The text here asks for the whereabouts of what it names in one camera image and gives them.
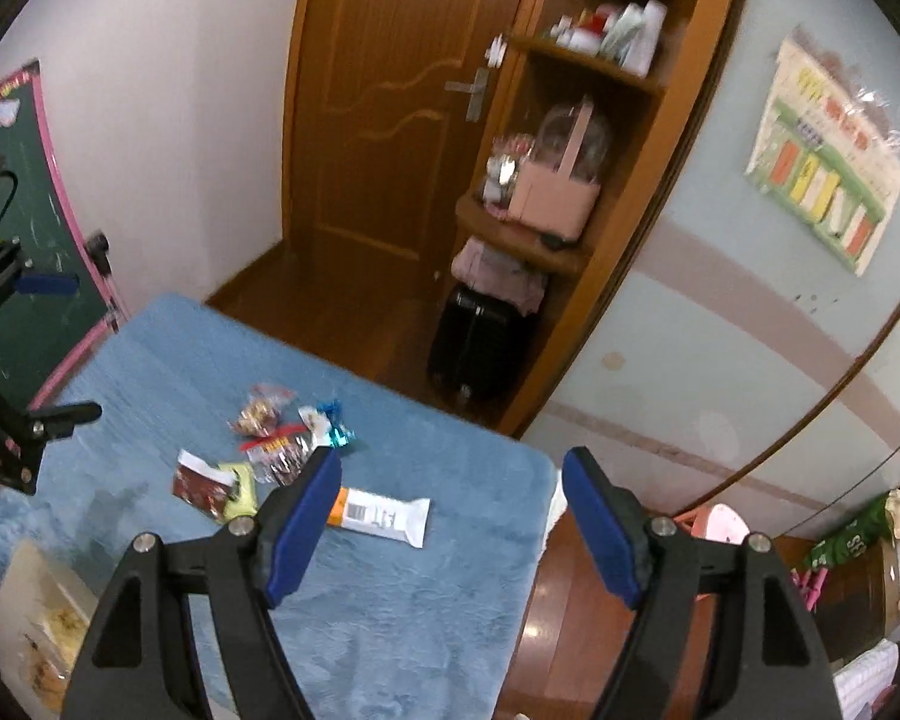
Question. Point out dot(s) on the white plastic tray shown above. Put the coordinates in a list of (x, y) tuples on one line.
[(32, 581)]

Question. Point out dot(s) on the large beige cracker pack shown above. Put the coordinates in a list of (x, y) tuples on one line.
[(52, 644)]

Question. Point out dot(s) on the bottles on top shelf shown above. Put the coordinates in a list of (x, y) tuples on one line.
[(625, 36)]

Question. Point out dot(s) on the colourful wall poster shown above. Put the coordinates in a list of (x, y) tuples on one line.
[(819, 156)]

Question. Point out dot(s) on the brown wooden door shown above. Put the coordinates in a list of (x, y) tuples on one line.
[(384, 117)]

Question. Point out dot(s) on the pink basket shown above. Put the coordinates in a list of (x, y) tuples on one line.
[(558, 184)]

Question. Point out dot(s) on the clear nut candy packet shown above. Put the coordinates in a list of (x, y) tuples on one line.
[(262, 413)]

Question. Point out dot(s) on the black bag under shelf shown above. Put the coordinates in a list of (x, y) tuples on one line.
[(480, 350)]

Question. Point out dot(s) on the wooden shelf unit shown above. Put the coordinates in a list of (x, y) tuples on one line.
[(651, 121)]

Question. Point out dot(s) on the green chalkboard pink frame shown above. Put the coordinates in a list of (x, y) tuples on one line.
[(42, 338)]

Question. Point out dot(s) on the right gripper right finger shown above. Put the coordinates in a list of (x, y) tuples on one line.
[(766, 658)]

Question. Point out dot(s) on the pink plastic stool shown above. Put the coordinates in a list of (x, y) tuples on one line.
[(724, 530)]

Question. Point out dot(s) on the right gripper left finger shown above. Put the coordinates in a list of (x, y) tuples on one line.
[(139, 659)]

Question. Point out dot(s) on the folded pink cloth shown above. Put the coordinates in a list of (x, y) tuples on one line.
[(497, 275)]

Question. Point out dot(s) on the green bag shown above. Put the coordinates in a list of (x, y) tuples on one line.
[(849, 541)]

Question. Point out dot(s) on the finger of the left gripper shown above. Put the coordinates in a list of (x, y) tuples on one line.
[(59, 422), (47, 284)]

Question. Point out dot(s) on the dark wooden nightstand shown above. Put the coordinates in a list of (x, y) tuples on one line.
[(860, 601)]

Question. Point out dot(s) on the blue fuzzy table cloth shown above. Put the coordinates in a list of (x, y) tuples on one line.
[(412, 604)]

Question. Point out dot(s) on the orange white snack bar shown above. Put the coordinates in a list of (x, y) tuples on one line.
[(358, 511)]

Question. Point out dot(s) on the white checked pillow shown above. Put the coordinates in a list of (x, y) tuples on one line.
[(864, 682)]

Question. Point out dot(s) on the red white Doritos packet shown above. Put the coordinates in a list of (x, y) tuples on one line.
[(279, 458)]

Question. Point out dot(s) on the pink toy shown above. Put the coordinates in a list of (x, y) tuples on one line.
[(810, 585)]

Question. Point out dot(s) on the blue candy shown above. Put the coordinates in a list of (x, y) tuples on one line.
[(325, 425)]

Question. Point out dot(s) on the dark red snack packet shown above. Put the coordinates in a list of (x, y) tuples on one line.
[(222, 492)]

